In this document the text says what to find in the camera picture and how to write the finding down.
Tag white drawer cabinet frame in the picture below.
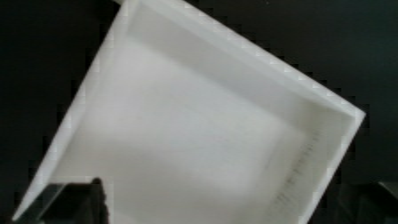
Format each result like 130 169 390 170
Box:
17 0 365 224

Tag gripper grey black left finger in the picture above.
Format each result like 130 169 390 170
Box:
20 178 111 224

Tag gripper grey black right finger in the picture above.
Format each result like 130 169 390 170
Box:
335 182 398 224

